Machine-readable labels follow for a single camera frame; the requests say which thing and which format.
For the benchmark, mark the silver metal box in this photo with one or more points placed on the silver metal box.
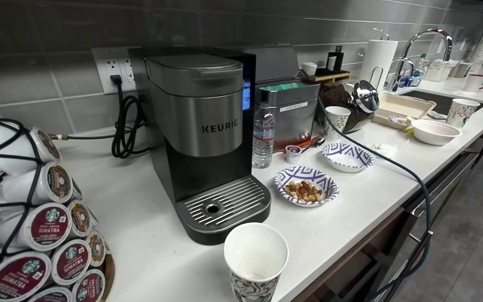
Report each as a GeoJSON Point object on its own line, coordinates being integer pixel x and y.
{"type": "Point", "coordinates": [292, 112]}

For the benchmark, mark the clear water bottle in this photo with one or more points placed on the clear water bottle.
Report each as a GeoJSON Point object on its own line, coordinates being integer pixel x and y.
{"type": "Point", "coordinates": [263, 135]}

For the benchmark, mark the Keurig coffee machine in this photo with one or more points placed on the Keurig coffee machine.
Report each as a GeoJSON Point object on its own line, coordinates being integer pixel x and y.
{"type": "Point", "coordinates": [201, 123]}

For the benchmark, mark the red utensil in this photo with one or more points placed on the red utensil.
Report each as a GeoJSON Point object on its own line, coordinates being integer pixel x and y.
{"type": "Point", "coordinates": [309, 143]}

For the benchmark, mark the blue patterned bowl with nuts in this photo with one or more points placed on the blue patterned bowl with nuts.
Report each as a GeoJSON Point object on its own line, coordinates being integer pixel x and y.
{"type": "Point", "coordinates": [305, 187]}

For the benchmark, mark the small patterned paper cup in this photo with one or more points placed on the small patterned paper cup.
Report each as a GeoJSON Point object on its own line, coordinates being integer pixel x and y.
{"type": "Point", "coordinates": [337, 118]}

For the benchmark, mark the blue patterned empty bowl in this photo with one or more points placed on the blue patterned empty bowl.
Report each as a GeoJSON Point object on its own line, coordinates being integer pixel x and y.
{"type": "Point", "coordinates": [344, 157]}

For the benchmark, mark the small white cup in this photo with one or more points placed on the small white cup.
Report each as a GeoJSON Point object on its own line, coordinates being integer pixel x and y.
{"type": "Point", "coordinates": [309, 70]}

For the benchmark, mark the wooden rack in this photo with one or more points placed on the wooden rack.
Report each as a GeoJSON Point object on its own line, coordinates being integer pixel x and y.
{"type": "Point", "coordinates": [330, 76]}

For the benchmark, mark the black bottles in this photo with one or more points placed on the black bottles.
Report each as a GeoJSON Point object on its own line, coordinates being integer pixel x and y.
{"type": "Point", "coordinates": [334, 60]}

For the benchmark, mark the dark lower cabinet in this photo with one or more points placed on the dark lower cabinet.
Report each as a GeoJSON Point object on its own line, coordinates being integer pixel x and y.
{"type": "Point", "coordinates": [352, 263]}

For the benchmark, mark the beige clamshell takeout container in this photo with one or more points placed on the beige clamshell takeout container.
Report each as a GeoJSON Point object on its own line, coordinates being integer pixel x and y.
{"type": "Point", "coordinates": [401, 110]}

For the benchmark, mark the white paper towel roll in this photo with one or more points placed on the white paper towel roll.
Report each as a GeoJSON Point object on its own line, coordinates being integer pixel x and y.
{"type": "Point", "coordinates": [377, 56]}

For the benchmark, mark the blue soap bottle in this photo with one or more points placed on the blue soap bottle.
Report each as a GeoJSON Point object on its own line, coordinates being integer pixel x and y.
{"type": "Point", "coordinates": [414, 76]}

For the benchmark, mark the white bowl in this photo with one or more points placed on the white bowl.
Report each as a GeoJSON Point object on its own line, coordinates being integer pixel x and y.
{"type": "Point", "coordinates": [434, 133]}

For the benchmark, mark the steel sink basin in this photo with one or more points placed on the steel sink basin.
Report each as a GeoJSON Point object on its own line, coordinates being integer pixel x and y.
{"type": "Point", "coordinates": [448, 102]}

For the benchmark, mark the large patterned paper cup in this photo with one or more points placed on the large patterned paper cup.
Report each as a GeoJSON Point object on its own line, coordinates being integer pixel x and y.
{"type": "Point", "coordinates": [461, 112]}

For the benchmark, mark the chrome faucet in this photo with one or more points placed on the chrome faucet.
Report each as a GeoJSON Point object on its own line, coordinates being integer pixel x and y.
{"type": "Point", "coordinates": [434, 33]}

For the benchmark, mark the white mug with red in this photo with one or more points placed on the white mug with red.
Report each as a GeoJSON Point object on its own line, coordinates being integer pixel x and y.
{"type": "Point", "coordinates": [475, 83]}

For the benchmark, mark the white wall outlet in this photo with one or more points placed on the white wall outlet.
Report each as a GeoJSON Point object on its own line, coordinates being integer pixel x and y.
{"type": "Point", "coordinates": [102, 68]}

